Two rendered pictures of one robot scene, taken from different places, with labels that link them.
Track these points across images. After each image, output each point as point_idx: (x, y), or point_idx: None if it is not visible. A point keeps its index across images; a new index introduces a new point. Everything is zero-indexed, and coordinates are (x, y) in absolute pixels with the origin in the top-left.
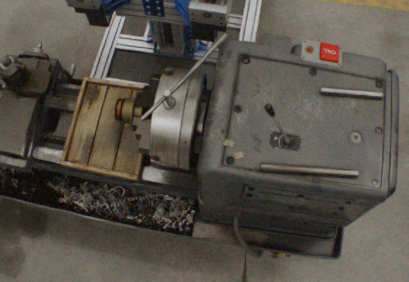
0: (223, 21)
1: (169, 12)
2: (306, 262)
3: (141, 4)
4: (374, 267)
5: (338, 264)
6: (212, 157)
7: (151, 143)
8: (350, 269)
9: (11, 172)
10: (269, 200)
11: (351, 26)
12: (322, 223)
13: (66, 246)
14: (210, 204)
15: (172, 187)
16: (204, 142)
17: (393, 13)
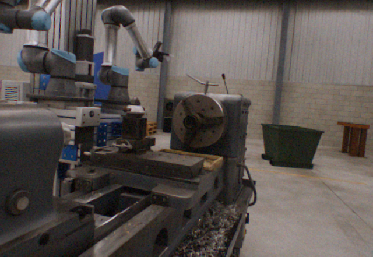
0: (146, 117)
1: (108, 144)
2: (243, 252)
3: (95, 140)
4: (248, 232)
5: (245, 242)
6: (234, 95)
7: (221, 107)
8: (249, 239)
9: None
10: (242, 127)
11: None
12: (243, 158)
13: None
14: (238, 152)
15: (220, 176)
16: (225, 98)
17: None
